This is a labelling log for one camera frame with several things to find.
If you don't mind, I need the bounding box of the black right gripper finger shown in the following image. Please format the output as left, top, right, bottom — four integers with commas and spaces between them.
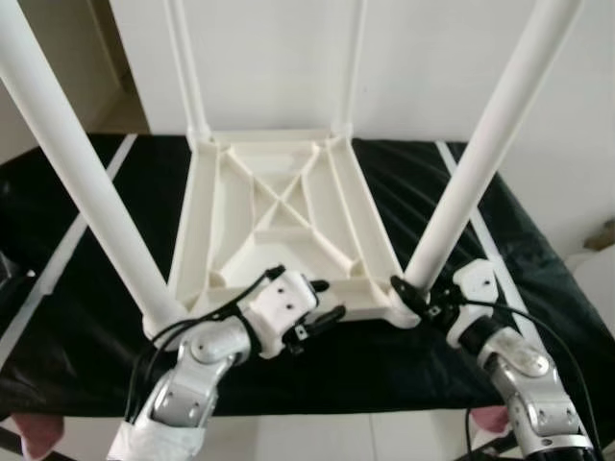
389, 276, 429, 313

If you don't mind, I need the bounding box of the pink table cover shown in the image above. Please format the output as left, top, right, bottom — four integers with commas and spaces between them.
14, 415, 68, 460

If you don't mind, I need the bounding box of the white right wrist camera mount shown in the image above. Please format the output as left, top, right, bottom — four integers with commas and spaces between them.
444, 259, 503, 337

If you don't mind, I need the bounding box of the black metal table leg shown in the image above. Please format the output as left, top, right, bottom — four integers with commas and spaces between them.
0, 427, 25, 452

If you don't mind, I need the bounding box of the white plastic table leg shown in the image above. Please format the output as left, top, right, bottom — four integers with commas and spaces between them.
404, 0, 584, 289
163, 0, 212, 147
332, 0, 371, 137
0, 0, 188, 337

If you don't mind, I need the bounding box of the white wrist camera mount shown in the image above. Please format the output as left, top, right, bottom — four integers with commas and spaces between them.
444, 259, 503, 337
238, 272, 320, 358

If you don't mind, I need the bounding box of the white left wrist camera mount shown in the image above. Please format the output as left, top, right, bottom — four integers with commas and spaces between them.
238, 272, 320, 358

